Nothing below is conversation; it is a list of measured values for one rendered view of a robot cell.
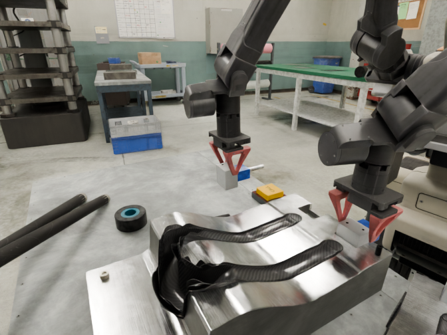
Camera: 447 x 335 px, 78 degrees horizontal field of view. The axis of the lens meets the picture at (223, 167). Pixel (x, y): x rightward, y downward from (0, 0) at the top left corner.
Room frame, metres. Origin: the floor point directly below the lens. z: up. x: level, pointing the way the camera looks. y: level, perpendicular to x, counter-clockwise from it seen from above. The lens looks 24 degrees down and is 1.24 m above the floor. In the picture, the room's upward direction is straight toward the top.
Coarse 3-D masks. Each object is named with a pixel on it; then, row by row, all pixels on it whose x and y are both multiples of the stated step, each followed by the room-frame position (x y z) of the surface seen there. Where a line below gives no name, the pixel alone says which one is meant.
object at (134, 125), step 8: (112, 120) 3.54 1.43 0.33; (120, 120) 3.57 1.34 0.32; (128, 120) 3.61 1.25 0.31; (136, 120) 3.65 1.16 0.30; (144, 120) 3.69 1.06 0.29; (152, 120) 3.73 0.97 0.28; (112, 128) 3.18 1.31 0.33; (120, 128) 3.22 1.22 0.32; (128, 128) 3.55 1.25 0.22; (136, 128) 3.29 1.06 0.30; (144, 128) 3.33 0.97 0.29; (152, 128) 3.36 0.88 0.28; (160, 128) 3.42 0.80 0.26; (112, 136) 3.17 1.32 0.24; (120, 136) 3.21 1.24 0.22
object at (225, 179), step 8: (216, 168) 0.66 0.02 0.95; (224, 168) 0.63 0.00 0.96; (240, 168) 0.66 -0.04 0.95; (248, 168) 0.66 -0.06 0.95; (256, 168) 0.68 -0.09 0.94; (224, 176) 0.62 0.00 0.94; (232, 176) 0.63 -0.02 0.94; (240, 176) 0.64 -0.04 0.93; (248, 176) 0.65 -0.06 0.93; (224, 184) 0.62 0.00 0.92; (232, 184) 0.63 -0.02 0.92
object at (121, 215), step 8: (120, 208) 0.64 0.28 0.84; (128, 208) 0.64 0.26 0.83; (136, 208) 0.64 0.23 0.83; (144, 208) 0.64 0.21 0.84; (120, 216) 0.60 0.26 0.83; (128, 216) 0.61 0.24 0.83; (136, 216) 0.60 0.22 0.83; (144, 216) 0.61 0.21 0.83; (120, 224) 0.58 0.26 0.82; (128, 224) 0.58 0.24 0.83; (136, 224) 0.59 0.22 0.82; (144, 224) 0.61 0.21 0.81; (128, 232) 0.58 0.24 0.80
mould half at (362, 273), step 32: (160, 224) 0.43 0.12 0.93; (224, 224) 0.49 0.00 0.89; (256, 224) 0.50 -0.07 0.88; (320, 224) 0.49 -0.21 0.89; (192, 256) 0.34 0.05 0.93; (224, 256) 0.36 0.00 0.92; (256, 256) 0.40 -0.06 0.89; (288, 256) 0.40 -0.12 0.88; (352, 256) 0.40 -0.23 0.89; (384, 256) 0.40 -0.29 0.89; (96, 288) 0.35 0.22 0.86; (128, 288) 0.35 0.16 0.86; (224, 288) 0.28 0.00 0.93; (256, 288) 0.30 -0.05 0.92; (288, 288) 0.32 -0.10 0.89; (320, 288) 0.33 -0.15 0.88; (352, 288) 0.35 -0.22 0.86; (96, 320) 0.29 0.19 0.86; (128, 320) 0.29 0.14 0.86; (160, 320) 0.29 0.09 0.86; (192, 320) 0.26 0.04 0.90; (224, 320) 0.23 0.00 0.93; (256, 320) 0.25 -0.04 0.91; (288, 320) 0.28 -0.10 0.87; (320, 320) 0.32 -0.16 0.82
